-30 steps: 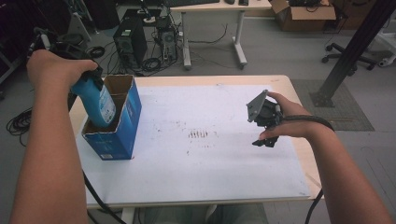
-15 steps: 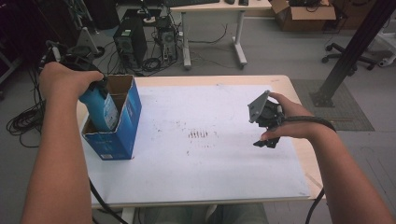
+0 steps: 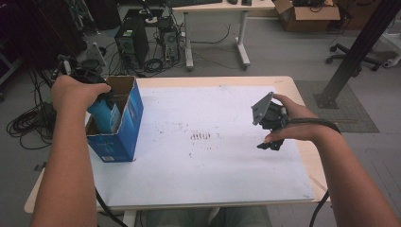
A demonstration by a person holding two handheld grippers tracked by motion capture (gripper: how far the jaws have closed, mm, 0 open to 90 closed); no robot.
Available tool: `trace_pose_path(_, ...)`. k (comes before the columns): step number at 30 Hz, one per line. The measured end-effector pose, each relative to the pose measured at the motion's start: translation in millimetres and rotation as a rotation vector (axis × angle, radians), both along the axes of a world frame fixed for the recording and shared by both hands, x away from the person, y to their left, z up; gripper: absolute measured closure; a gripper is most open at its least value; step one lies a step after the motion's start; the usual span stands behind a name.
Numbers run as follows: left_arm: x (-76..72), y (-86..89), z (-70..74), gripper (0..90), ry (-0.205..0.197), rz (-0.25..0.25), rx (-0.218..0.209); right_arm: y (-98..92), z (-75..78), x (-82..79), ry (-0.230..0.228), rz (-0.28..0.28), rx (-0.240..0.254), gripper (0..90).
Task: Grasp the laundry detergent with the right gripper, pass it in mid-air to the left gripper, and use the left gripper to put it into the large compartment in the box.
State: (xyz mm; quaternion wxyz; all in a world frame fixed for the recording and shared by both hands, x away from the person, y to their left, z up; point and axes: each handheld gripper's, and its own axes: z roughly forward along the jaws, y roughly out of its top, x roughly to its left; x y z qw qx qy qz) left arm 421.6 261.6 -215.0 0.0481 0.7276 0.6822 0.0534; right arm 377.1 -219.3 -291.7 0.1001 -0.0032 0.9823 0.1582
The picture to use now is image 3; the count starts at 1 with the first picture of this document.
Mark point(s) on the brown cardboard box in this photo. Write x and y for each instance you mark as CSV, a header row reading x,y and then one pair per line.
x,y
310,17

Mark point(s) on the person's left hand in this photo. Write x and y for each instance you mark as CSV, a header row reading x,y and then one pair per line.
x,y
75,94

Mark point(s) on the grey floor mat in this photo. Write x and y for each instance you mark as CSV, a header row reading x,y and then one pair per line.
x,y
356,119

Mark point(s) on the blue bottle with white cap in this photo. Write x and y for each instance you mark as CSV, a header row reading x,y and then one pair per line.
x,y
105,118

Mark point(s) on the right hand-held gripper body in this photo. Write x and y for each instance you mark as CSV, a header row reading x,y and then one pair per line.
x,y
272,116

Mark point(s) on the open-sided computer case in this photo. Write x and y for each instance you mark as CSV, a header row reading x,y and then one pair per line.
x,y
169,41

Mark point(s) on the black metal pillar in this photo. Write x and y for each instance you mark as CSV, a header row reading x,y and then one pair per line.
x,y
362,44

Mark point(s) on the white table mat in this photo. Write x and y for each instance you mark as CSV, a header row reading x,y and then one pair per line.
x,y
201,176

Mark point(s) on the white-legged wooden desk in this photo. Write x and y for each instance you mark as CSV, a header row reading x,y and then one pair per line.
x,y
220,5

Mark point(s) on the blue cardboard box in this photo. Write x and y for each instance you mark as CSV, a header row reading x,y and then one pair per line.
x,y
126,138

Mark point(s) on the black keyboard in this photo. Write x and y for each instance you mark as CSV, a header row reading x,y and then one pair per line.
x,y
195,2

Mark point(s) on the dark curtain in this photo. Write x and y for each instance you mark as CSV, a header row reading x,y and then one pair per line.
x,y
38,31

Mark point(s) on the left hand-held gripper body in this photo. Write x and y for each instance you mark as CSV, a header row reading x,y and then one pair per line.
x,y
86,71

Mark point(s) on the black office chair base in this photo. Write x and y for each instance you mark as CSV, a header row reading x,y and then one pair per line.
x,y
350,56

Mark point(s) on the black computer tower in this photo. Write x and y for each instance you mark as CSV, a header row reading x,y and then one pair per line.
x,y
130,38

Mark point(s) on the person's right hand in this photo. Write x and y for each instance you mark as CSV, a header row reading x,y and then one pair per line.
x,y
299,126

